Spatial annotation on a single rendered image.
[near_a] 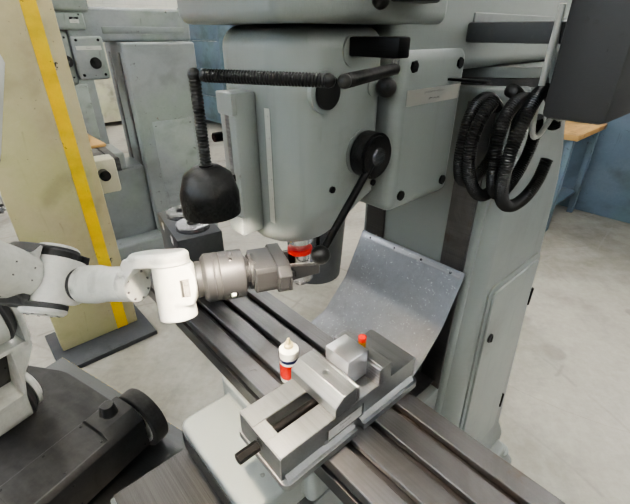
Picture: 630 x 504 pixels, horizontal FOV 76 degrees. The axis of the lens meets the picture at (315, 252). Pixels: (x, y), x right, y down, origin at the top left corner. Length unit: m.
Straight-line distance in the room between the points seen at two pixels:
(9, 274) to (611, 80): 0.90
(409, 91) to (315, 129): 0.18
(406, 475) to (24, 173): 2.04
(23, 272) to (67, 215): 1.58
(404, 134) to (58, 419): 1.32
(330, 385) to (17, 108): 1.90
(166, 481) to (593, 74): 1.05
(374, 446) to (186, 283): 0.44
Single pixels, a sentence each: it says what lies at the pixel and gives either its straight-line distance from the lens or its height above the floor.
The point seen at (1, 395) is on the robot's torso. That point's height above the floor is 0.76.
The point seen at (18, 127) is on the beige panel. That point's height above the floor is 1.25.
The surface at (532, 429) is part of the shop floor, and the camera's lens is 2.28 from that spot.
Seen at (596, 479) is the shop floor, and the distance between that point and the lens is 2.23.
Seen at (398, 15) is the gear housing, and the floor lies 1.64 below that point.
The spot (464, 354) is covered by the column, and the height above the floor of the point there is 0.88.
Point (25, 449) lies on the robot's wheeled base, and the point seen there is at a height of 0.57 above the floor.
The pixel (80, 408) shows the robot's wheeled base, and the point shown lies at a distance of 1.56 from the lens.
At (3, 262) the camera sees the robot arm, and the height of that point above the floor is 1.31.
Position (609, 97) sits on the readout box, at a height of 1.55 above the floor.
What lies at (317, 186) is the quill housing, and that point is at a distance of 0.60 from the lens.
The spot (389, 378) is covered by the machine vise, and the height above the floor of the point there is 1.04.
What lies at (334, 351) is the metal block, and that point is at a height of 1.11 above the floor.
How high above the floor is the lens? 1.62
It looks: 29 degrees down
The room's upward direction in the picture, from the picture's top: straight up
